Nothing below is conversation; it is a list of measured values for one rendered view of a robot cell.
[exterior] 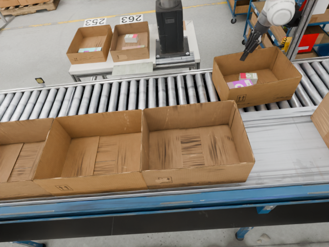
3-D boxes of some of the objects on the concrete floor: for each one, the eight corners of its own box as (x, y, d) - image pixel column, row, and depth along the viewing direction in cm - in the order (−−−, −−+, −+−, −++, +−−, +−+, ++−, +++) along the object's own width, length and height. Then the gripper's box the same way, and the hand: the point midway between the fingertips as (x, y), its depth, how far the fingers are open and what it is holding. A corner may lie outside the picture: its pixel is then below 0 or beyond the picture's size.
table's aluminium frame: (192, 83, 251) (192, 22, 194) (198, 122, 215) (200, 62, 158) (108, 90, 258) (85, 34, 201) (101, 129, 222) (69, 75, 165)
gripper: (274, 31, 112) (249, 67, 130) (266, 18, 120) (244, 54, 138) (262, 28, 110) (238, 65, 128) (254, 15, 118) (233, 52, 137)
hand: (244, 55), depth 131 cm, fingers closed
